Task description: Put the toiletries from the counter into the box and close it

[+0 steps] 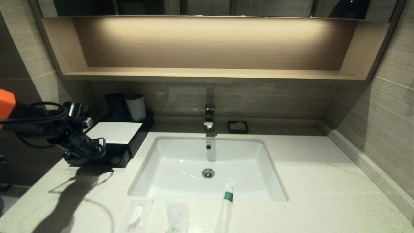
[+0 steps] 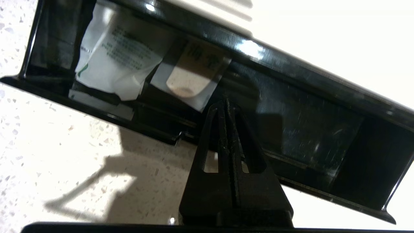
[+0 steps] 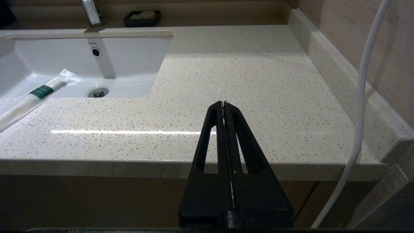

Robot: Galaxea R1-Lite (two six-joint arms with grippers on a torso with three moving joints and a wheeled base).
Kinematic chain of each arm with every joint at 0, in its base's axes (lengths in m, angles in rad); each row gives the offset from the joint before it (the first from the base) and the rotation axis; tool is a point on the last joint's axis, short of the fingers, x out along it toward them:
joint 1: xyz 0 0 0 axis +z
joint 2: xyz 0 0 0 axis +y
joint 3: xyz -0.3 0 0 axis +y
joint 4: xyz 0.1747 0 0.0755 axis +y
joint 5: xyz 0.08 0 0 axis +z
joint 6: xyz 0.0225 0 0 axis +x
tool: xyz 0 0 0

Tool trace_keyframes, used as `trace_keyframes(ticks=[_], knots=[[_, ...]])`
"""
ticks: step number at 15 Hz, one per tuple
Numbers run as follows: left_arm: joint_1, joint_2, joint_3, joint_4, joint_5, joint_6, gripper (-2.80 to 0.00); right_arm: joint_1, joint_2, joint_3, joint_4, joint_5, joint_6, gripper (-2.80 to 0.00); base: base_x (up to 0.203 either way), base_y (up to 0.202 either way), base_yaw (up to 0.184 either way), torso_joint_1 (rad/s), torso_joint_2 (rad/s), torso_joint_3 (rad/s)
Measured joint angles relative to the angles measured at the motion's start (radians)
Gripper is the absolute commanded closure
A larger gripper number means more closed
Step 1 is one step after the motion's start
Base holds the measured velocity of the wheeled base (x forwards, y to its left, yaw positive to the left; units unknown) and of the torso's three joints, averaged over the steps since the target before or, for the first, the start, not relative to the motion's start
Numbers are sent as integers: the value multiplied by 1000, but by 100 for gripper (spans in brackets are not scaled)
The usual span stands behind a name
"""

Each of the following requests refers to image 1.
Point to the mirror cabinet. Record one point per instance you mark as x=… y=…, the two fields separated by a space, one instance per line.
x=258 y=8

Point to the round white soap bar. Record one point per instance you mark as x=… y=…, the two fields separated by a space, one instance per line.
x=240 y=125

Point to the grey cup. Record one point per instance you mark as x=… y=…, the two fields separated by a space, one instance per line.
x=136 y=108

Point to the white sink basin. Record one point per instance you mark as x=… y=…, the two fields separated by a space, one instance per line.
x=174 y=168

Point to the clear packet with green item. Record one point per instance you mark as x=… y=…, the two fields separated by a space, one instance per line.
x=177 y=216

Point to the long packet with green band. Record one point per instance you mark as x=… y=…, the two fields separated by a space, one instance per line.
x=228 y=195

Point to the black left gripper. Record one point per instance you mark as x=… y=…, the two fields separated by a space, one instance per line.
x=74 y=140

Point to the black amenity tray with drawer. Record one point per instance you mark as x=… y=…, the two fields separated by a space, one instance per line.
x=142 y=132

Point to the black soap dish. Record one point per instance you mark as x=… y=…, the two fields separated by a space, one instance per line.
x=231 y=130

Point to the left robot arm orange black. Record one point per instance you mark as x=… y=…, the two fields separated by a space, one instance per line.
x=26 y=124

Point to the black cup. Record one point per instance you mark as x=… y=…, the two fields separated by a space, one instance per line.
x=116 y=106

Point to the chrome sink drain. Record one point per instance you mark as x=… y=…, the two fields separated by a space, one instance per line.
x=208 y=173

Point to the chrome faucet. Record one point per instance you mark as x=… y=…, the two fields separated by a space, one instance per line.
x=209 y=116

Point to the wooden wall shelf niche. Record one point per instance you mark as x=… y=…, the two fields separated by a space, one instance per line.
x=207 y=74

